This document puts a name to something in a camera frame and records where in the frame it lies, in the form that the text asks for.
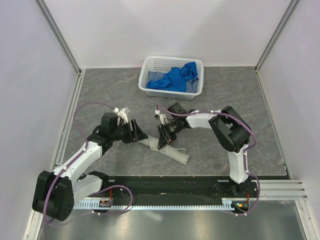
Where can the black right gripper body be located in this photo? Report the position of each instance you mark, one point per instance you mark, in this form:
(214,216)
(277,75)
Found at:
(171,129)

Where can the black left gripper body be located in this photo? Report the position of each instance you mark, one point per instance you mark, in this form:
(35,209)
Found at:
(123,132)

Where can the grey cloth napkin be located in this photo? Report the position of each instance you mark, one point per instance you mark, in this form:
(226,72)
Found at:
(178,154)

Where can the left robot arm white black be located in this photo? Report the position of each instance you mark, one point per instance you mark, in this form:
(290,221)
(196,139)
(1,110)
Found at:
(57,192)

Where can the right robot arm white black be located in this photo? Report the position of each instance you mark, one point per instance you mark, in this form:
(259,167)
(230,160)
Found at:
(229,128)

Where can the blue checkered cloth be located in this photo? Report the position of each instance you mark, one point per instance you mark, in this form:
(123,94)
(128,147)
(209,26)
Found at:
(172,81)

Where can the blue towel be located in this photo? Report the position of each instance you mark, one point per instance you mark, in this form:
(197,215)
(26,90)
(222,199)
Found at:
(189,70)

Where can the white perforated plastic basket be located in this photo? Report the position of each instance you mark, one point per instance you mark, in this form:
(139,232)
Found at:
(164,64)

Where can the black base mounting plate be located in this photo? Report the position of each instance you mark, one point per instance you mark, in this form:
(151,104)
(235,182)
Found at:
(215,186)

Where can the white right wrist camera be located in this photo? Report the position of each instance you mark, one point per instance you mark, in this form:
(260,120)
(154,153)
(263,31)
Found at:
(161,117)

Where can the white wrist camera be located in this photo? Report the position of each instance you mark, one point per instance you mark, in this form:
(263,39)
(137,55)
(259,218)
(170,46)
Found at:
(122,113)
(161,117)

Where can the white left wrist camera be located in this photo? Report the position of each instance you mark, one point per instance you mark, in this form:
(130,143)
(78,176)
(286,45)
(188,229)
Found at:
(122,113)

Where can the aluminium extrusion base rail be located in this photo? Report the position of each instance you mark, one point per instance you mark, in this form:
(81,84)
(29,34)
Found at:
(278,190)

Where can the aluminium corner frame post left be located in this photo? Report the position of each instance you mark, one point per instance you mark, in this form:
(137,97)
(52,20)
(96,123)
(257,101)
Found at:
(58,34)

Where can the aluminium corner frame post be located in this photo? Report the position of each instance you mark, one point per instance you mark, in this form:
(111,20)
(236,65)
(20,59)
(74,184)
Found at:
(277,33)
(58,34)

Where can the aluminium corner frame post right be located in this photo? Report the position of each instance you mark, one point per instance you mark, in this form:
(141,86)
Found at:
(277,33)

